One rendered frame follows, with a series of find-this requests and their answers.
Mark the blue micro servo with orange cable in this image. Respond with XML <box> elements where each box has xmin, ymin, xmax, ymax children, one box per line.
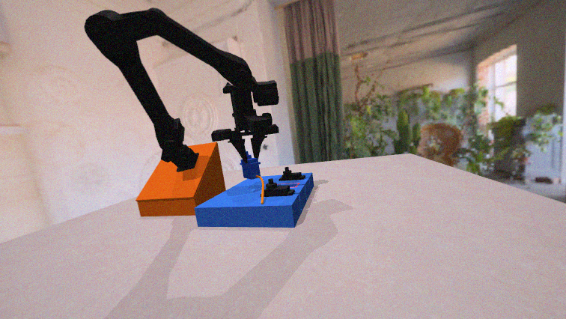
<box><xmin>240</xmin><ymin>151</ymin><xmax>264</xmax><ymax>204</ymax></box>

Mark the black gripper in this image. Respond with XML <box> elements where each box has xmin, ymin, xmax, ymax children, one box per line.
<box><xmin>211</xmin><ymin>106</ymin><xmax>279</xmax><ymax>163</ymax></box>

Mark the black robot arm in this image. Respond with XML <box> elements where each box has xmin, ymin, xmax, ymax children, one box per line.
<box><xmin>85</xmin><ymin>7</ymin><xmax>279</xmax><ymax>172</ymax></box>

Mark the blue flat deck plate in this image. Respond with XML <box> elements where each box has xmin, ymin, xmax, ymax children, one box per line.
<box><xmin>195</xmin><ymin>167</ymin><xmax>314</xmax><ymax>228</ymax></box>

